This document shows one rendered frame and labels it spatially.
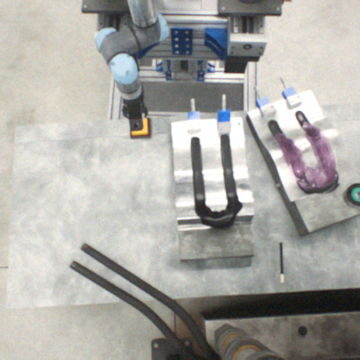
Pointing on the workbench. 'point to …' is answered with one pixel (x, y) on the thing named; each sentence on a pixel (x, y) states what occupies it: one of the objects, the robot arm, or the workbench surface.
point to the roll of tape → (352, 195)
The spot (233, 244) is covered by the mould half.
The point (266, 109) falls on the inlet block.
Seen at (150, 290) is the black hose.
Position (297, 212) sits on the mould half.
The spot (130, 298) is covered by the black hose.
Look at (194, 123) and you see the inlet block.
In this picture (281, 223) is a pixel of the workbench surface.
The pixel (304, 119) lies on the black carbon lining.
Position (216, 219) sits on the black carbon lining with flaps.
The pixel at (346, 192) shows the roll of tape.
